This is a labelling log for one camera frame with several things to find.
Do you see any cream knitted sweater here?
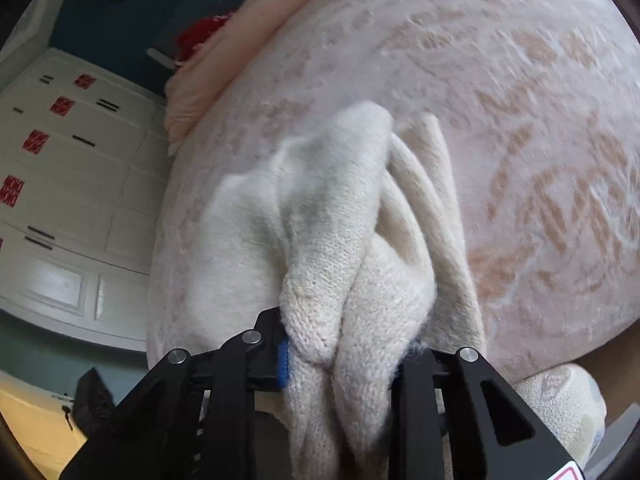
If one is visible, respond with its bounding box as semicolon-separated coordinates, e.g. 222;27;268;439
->
180;102;486;479

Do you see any black bag on floor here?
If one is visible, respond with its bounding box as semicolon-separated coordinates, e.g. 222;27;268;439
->
70;367;115;438

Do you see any white patterned slipper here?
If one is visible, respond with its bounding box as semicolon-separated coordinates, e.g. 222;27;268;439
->
513;363;606;468

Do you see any white wardrobe with red stickers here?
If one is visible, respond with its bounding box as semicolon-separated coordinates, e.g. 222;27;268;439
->
1;49;171;351

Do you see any floral beige bed cover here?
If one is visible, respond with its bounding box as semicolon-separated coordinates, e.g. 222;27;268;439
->
146;0;639;380

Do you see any red pillow at headboard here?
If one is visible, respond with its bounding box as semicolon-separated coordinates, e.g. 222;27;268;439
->
175;13;232;65

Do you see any teal upholstered headboard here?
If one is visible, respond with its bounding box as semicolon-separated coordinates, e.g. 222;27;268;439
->
50;0;243;96

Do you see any pink folded quilt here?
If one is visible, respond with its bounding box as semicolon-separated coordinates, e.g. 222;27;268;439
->
164;0;309;144

